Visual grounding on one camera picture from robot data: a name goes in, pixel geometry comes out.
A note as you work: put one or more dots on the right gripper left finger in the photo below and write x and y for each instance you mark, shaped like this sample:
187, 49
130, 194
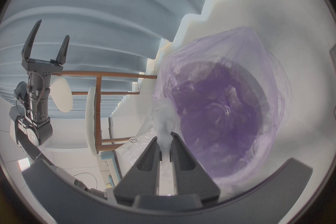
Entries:
141, 173

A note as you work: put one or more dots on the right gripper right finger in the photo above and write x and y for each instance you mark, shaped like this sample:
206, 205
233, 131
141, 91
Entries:
190, 173

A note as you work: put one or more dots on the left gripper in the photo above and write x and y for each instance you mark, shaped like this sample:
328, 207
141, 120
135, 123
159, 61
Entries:
39, 68

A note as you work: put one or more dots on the white paper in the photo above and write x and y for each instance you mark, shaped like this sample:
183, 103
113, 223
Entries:
165, 123

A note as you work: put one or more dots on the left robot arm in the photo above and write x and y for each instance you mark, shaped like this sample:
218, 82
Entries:
39, 133

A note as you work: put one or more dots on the purple plastic bag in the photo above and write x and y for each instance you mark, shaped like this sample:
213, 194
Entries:
217, 112

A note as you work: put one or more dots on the white trash bin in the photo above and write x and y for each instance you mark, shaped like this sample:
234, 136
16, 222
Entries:
270, 112

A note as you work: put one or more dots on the pale blue curtain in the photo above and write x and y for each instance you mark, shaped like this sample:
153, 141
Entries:
105, 7

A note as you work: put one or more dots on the wooden chair with white cushions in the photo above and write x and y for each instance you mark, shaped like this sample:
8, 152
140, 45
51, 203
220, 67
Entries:
91, 118

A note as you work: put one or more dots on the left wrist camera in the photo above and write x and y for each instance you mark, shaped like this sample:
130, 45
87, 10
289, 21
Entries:
21, 90

